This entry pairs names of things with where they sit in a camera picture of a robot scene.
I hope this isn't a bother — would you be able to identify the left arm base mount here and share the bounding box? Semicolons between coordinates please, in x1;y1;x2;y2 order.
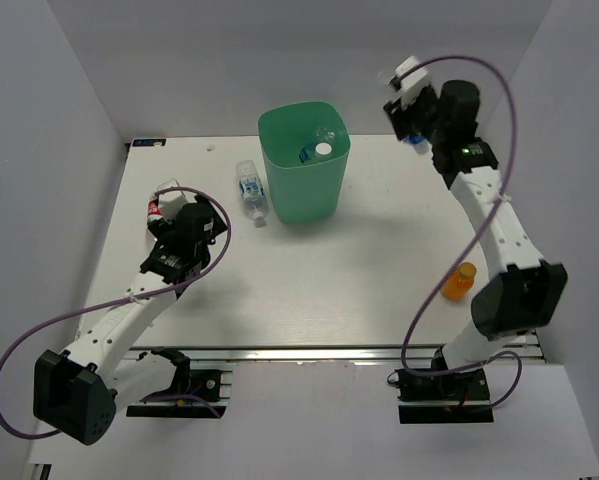
126;347;233;419

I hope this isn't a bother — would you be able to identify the aluminium frame rail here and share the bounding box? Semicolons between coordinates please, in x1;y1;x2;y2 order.
123;342;545;365

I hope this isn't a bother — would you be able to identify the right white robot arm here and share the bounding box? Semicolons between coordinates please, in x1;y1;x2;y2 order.
384;79;568;399

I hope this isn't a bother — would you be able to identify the crushed bottle blue label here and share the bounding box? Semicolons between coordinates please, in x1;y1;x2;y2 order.
298;126;337;165

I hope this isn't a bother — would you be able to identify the clear bottle blue label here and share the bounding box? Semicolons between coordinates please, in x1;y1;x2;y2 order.
404;135;429;155

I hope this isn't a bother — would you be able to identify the orange juice bottle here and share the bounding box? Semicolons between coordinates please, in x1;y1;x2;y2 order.
441;262;477;303

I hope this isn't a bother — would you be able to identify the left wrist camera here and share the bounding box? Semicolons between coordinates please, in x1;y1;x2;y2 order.
156;191;188;222

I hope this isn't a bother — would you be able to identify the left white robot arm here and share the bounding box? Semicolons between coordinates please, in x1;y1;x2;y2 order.
33;194;231;445

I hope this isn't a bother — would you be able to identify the bottle green blue label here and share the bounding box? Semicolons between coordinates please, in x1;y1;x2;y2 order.
235;160;268;227

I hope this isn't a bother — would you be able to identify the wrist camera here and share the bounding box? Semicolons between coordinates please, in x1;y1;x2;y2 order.
388;56;432;106
156;191;188;222

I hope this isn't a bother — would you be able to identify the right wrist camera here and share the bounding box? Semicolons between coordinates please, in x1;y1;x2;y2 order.
388;56;432;106

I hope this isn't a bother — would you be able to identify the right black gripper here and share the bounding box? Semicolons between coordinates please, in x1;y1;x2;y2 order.
380;85;445;147

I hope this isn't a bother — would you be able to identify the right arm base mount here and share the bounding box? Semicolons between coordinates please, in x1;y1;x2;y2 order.
387;369;494;425

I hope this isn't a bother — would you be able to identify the green plastic bin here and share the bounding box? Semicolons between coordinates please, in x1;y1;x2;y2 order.
258;101;351;224

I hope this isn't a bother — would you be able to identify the bottle red label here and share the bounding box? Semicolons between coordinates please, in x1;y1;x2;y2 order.
147;194;173;236

